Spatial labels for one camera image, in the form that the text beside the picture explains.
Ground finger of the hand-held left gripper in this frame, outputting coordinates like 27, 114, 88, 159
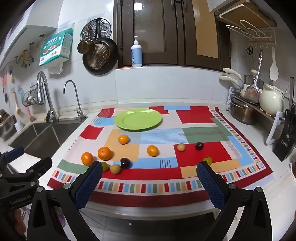
23, 157, 53, 186
0, 146, 25, 168

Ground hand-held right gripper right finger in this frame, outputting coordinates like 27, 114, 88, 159
196, 161, 274, 241

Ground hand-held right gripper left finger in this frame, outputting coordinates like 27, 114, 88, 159
27, 161, 104, 241

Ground green plate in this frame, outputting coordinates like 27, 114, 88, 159
114, 108, 163, 131

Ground person's left hand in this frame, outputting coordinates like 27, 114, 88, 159
13, 209, 27, 235

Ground steel sink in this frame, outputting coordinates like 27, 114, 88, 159
8, 122, 82, 160

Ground dish brush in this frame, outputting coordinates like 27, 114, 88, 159
13, 91, 23, 115

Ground colourful patchwork table cloth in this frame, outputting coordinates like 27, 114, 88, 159
47, 106, 274, 208

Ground tall chrome faucet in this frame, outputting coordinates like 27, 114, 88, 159
36, 71, 59, 123

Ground thin gooseneck faucet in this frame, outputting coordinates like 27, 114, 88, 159
63, 80, 87, 121

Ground large steel pot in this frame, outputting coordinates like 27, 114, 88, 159
230, 98, 258, 126

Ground black knife block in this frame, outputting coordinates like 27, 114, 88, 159
272, 76, 296, 162

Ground metal dish shelf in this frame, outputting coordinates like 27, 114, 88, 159
226, 87, 285, 131

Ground metal skimmer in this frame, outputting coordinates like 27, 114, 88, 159
244, 50, 264, 104

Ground white ceramic pot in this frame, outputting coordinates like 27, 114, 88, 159
259, 84, 288, 116

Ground green white tissue pack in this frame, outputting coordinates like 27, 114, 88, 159
39, 27, 74, 66

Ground golden mesh strainer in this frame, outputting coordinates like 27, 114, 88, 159
84, 43, 110, 70

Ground small brass pot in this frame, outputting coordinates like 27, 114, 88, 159
77, 26, 95, 55

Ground black frying pan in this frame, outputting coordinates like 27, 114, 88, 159
83, 19, 118, 75

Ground white rice paddle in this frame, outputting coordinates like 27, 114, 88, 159
269, 46, 279, 81

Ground white blue pump bottle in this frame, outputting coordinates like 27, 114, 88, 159
131, 36, 143, 67

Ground round metal steamer rack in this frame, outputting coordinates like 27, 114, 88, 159
80, 18, 112, 42

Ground wooden cutting board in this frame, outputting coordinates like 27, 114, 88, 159
217, 0, 278, 29

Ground wire wall basket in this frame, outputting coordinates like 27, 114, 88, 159
22, 84, 45, 107

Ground wall hooks with yellow hangers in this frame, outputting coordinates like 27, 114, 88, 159
14, 42, 35, 69

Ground steel saucepan white handle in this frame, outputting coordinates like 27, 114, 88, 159
223, 68, 264, 90

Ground white wall socket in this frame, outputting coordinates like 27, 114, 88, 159
276, 77, 291, 93

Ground dark brown window frame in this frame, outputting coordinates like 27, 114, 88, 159
116, 0, 232, 71

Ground white wire wall rack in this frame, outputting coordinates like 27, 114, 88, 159
225, 20, 277, 49

